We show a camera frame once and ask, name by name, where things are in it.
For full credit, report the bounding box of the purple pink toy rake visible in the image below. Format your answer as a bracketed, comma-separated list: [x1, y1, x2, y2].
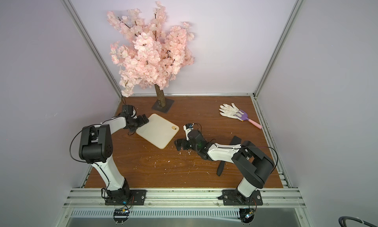
[238, 110, 262, 129]

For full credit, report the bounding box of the white work glove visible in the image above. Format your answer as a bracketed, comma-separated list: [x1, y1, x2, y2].
[219, 103, 241, 121]

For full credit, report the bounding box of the white cutting board orange rim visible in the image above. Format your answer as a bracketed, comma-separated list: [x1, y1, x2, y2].
[136, 114, 180, 149]

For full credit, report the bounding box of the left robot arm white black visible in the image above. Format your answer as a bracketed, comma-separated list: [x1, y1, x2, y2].
[69, 105, 149, 205]

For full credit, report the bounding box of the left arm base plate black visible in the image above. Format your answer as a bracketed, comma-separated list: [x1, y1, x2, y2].
[105, 189, 147, 206]

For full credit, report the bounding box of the right circuit board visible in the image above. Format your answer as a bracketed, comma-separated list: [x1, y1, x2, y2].
[238, 208, 256, 224]

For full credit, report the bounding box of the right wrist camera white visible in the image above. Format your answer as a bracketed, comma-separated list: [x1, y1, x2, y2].
[184, 123, 194, 141]

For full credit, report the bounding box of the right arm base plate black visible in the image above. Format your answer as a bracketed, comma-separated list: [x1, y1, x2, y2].
[218, 189, 263, 206]

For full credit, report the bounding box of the aluminium front rail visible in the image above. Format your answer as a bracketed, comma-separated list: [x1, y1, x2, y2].
[63, 188, 306, 208]

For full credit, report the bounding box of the left circuit board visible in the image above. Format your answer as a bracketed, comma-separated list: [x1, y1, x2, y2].
[113, 208, 131, 225]

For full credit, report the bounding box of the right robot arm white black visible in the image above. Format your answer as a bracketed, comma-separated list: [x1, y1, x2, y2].
[174, 129, 278, 199]

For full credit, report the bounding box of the black cable bottom right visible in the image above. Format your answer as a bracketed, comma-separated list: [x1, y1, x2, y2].
[338, 216, 378, 227]

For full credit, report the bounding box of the black kitchen knife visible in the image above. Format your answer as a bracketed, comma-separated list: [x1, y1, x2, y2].
[217, 136, 242, 176]

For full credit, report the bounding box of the pink cherry blossom tree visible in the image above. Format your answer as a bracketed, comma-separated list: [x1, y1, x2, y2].
[107, 1, 195, 113]

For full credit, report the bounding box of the circuit board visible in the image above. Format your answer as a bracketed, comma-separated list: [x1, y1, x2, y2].
[113, 208, 131, 225]
[238, 208, 256, 224]

